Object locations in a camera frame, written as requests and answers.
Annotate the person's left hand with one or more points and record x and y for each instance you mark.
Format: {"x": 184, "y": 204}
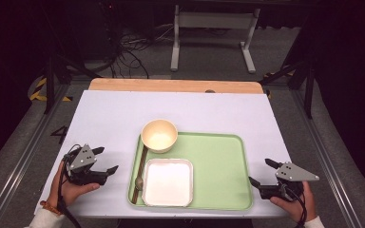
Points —
{"x": 66, "y": 193}

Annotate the white square plate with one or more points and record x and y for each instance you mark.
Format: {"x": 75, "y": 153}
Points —
{"x": 168, "y": 183}

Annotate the light green tray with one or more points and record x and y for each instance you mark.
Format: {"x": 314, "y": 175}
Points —
{"x": 218, "y": 171}

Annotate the person's right hand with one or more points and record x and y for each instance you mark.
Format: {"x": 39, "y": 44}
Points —
{"x": 297, "y": 209}

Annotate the white metal stand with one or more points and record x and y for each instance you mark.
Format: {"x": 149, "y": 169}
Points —
{"x": 215, "y": 20}

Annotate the cream bowl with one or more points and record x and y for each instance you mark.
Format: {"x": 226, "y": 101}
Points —
{"x": 158, "y": 136}

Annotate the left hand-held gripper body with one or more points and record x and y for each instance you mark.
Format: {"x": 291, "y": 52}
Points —
{"x": 84, "y": 158}

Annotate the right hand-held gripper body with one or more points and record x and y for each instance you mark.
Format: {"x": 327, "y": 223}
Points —
{"x": 294, "y": 174}

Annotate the brown wooden chopstick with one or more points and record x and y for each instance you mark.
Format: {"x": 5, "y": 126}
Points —
{"x": 135, "y": 197}

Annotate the metal floor rail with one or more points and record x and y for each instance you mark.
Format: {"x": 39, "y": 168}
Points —
{"x": 326, "y": 158}
{"x": 22, "y": 161}

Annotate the yellow black floor tape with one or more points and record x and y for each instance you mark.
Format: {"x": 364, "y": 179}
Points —
{"x": 38, "y": 91}

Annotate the black tripod stand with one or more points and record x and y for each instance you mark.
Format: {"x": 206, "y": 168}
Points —
{"x": 309, "y": 88}
{"x": 49, "y": 82}

